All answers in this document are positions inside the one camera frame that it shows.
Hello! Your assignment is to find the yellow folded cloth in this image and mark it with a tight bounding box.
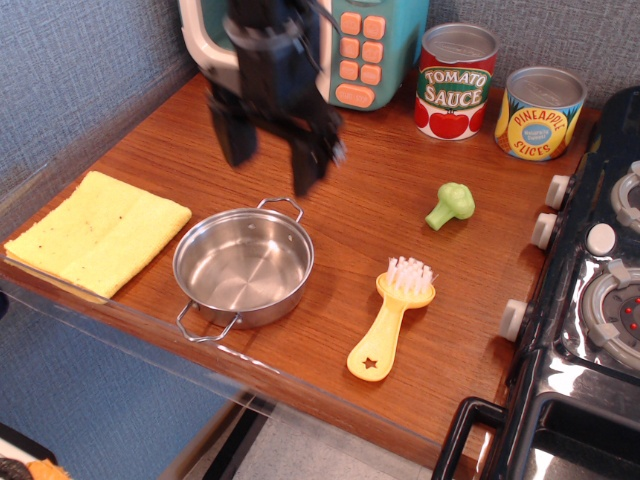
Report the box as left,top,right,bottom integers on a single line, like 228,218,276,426
4,171,192,303

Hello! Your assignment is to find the green toy broccoli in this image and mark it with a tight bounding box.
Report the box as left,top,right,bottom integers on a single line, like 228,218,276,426
425,182,476,231

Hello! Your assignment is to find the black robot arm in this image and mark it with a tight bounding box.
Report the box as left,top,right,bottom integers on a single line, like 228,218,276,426
204,1,345,196

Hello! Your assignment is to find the stainless steel pot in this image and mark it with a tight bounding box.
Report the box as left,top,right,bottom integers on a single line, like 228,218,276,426
172,197,315,343

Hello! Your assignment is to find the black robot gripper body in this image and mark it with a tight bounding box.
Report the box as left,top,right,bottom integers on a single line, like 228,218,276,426
206,17,346,164

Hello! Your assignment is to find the black toy stove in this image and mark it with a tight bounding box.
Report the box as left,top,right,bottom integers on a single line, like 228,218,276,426
433,87,639,479

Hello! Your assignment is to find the pineapple slices can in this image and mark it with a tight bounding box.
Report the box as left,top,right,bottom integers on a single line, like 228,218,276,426
494,66,587,162

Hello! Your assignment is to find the tomato sauce can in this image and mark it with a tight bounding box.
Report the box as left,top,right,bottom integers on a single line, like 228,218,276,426
414,23,499,141

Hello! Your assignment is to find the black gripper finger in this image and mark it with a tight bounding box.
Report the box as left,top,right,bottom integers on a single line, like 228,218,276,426
290,138,338,196
210,107,257,167

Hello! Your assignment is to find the clear acrylic barrier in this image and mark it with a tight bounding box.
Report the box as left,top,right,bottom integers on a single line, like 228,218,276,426
1,76,440,468

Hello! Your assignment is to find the yellow dish brush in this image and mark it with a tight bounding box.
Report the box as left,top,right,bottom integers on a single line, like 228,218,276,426
346,256,436,382

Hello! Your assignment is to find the teal toy microwave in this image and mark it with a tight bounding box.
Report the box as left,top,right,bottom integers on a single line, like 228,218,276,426
178,0,429,111

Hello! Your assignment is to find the orange object at corner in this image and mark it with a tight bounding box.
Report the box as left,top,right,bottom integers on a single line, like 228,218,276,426
26,459,71,480

